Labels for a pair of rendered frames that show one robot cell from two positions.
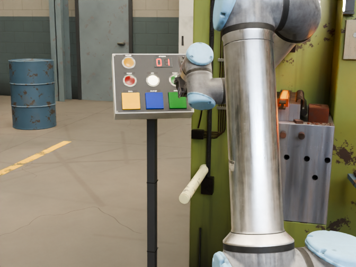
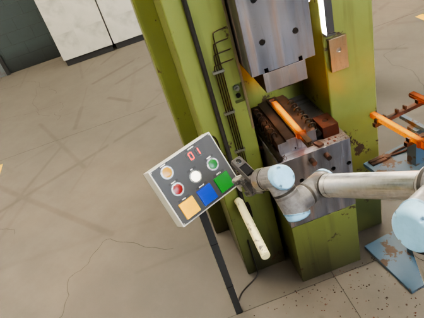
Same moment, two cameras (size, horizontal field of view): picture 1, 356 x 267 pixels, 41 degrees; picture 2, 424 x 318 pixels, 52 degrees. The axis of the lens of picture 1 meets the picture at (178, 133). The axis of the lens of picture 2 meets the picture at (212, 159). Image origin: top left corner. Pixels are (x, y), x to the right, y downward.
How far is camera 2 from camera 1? 1.18 m
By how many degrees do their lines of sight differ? 28
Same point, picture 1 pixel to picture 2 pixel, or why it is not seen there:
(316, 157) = (340, 164)
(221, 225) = (264, 230)
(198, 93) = (299, 214)
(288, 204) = (326, 204)
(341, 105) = (336, 107)
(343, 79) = (333, 87)
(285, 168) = not seen: hidden behind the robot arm
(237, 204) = not seen: outside the picture
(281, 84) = (261, 91)
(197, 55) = (284, 181)
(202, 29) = (200, 94)
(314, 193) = not seen: hidden behind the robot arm
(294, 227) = (334, 216)
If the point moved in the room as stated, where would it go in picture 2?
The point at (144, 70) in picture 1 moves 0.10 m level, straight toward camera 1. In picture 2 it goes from (183, 171) to (195, 180)
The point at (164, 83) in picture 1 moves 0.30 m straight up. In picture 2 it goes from (206, 173) to (186, 115)
